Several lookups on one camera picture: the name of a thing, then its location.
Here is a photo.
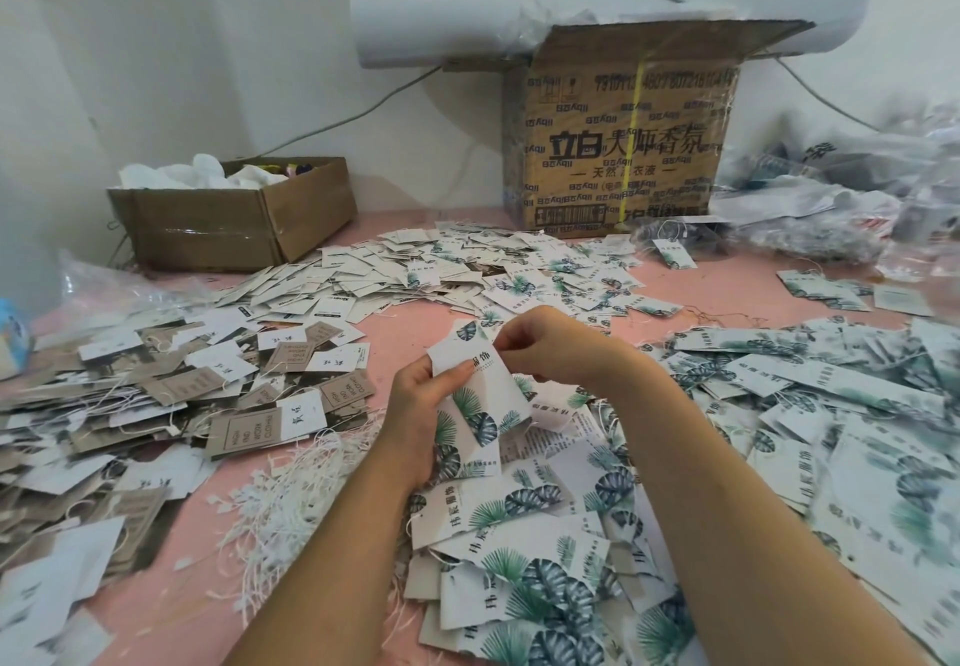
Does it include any person's left hand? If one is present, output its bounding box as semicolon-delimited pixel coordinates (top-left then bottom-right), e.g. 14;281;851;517
372;350;479;487

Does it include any person's right hand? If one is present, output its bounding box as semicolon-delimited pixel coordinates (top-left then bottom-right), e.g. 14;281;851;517
492;305;662;408

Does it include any single white leaf print tag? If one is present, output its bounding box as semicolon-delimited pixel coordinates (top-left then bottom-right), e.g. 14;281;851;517
424;320;536;480

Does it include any heap of small tags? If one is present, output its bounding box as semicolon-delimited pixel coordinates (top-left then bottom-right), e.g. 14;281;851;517
210;223;684;337

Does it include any pile of white strings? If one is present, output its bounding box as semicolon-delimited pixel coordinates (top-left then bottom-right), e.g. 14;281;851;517
210;418;452;630

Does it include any pile of green leaf tags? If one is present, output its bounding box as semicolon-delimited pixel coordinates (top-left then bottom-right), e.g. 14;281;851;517
402;313;960;666

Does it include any pile of brown white tags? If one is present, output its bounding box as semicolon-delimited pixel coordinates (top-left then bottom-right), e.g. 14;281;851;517
0;305;377;666

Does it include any person's left forearm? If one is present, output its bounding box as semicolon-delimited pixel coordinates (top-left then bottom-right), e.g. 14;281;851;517
225;455;444;666

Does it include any person's right forearm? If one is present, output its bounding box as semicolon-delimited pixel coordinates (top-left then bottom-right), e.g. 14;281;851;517
600;373;932;666

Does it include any large printed cardboard box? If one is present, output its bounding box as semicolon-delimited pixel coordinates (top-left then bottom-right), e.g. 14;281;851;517
502;19;816;235

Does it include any small open cardboard box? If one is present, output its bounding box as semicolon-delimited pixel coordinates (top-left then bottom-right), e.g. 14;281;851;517
106;157;359;274

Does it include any white crumpled material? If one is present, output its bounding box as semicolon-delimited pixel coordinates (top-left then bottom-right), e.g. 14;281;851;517
117;154;287;190

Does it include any clear plastic bag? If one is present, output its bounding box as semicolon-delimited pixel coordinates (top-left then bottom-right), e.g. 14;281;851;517
60;253;185;327

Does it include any heap of clear plastic bags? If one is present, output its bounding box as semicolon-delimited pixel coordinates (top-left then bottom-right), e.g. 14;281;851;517
712;95;960;282

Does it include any white roll in plastic wrap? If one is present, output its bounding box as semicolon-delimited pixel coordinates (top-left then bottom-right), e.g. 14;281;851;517
351;0;870;70

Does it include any blue tissue pack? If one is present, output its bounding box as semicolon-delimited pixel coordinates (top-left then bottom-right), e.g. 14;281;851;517
0;298;32;382

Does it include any black cable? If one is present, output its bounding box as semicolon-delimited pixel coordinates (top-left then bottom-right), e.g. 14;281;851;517
247;65;444;162

